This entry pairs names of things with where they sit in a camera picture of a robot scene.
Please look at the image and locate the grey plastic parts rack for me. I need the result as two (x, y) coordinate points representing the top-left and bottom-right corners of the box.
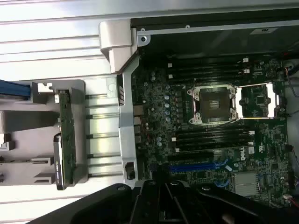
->
(0, 79), (86, 187)

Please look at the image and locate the open black PC case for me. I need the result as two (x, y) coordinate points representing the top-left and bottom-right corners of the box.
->
(98, 0), (299, 224)

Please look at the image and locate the black expansion slot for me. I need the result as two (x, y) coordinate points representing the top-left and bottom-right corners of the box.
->
(167, 151), (214, 162)

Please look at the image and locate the blue disk caddy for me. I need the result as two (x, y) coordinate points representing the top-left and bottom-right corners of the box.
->
(0, 78), (32, 103)

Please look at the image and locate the silver chipset heat sink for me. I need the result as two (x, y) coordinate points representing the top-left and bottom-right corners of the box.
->
(234, 172), (260, 197)

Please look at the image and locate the metal socket cover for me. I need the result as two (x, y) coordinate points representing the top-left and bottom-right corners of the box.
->
(235, 82), (282, 120)

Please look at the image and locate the CPU socket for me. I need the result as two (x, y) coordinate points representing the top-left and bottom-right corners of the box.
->
(186, 83), (239, 126)

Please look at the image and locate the black RAM slot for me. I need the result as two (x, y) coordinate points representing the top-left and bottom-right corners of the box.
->
(172, 133), (255, 140)
(168, 68), (250, 74)
(172, 127), (255, 134)
(172, 139), (255, 145)
(172, 144), (255, 151)
(168, 56), (250, 63)
(168, 74), (250, 80)
(168, 62), (250, 69)

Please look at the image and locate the blue expansion slot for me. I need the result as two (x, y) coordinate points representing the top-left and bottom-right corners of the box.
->
(169, 162), (218, 171)

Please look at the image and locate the green motherboard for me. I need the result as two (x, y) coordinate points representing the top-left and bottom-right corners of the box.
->
(130, 52), (294, 210)

